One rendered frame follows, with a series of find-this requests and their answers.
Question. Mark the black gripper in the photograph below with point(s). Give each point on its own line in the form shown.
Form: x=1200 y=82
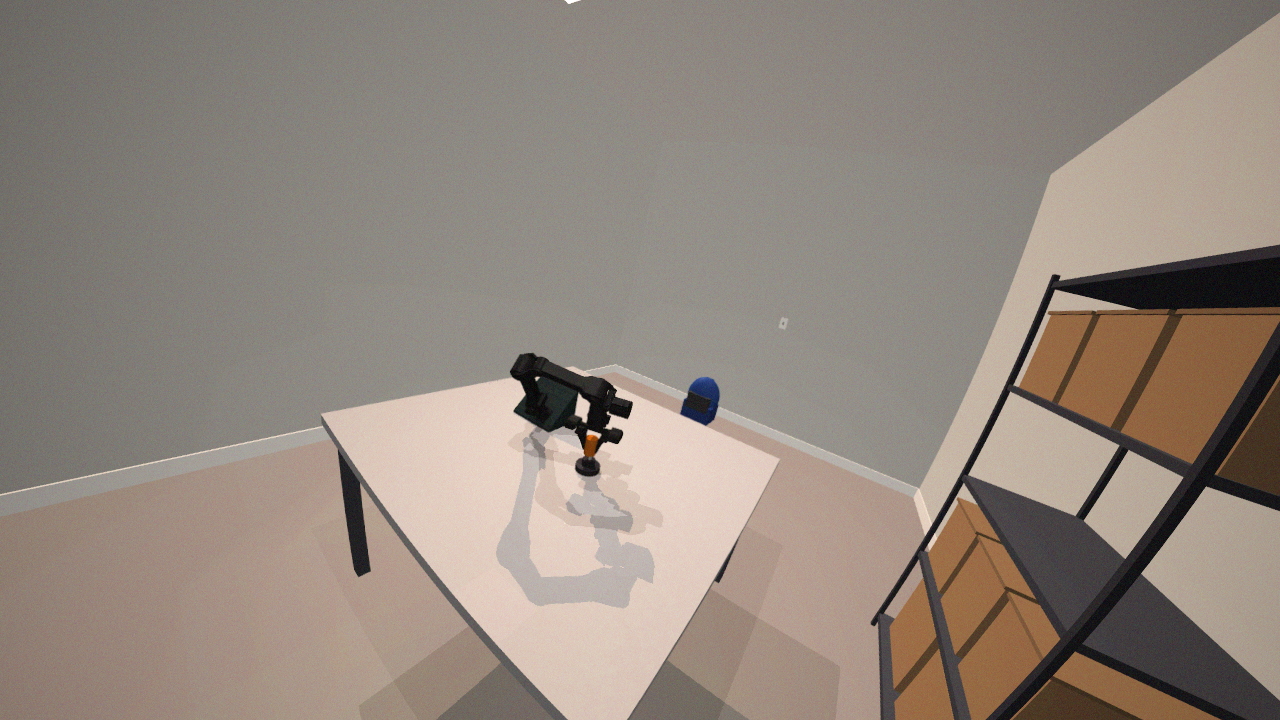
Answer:
x=594 y=422

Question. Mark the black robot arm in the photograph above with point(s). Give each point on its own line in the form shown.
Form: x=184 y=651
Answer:
x=592 y=389

